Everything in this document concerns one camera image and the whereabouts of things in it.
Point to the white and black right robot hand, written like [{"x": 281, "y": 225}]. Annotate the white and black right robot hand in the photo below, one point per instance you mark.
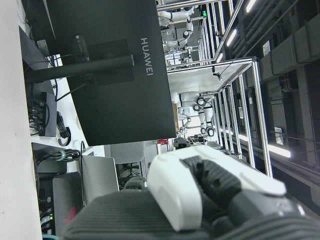
[{"x": 175, "y": 190}]

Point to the black chair headrest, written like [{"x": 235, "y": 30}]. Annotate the black chair headrest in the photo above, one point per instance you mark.
[{"x": 181, "y": 143}]

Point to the grey office chair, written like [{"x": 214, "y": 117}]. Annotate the grey office chair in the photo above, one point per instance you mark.
[{"x": 127, "y": 151}]

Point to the silver laptop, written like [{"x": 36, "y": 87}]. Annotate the silver laptop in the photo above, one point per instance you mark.
[{"x": 100, "y": 175}]

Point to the white humanoid robot with black joints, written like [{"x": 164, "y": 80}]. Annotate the white humanoid robot with black joints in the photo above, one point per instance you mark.
[{"x": 206, "y": 112}]

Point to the black case with red logo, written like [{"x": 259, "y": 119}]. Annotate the black case with red logo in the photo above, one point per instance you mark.
[{"x": 67, "y": 192}]

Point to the black Huawei monitor with stand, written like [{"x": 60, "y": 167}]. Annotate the black Huawei monitor with stand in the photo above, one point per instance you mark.
[{"x": 112, "y": 100}]

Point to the long ceiling light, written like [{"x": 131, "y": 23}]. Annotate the long ceiling light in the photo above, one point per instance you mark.
[
  {"x": 250, "y": 5},
  {"x": 232, "y": 37},
  {"x": 278, "y": 151},
  {"x": 220, "y": 57}
]

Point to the black power box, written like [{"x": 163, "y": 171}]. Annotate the black power box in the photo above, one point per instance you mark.
[{"x": 49, "y": 115}]

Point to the black cylindrical webcam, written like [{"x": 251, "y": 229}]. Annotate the black cylindrical webcam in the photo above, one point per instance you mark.
[{"x": 80, "y": 46}]

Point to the white humanoid robot with arms raised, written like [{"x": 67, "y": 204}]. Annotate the white humanoid robot with arms raised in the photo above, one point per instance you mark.
[{"x": 178, "y": 16}]

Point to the aluminium cage frame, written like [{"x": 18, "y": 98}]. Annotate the aluminium cage frame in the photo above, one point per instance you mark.
[{"x": 260, "y": 105}]

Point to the network switch with green light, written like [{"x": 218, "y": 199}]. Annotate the network switch with green light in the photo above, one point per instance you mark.
[{"x": 46, "y": 215}]

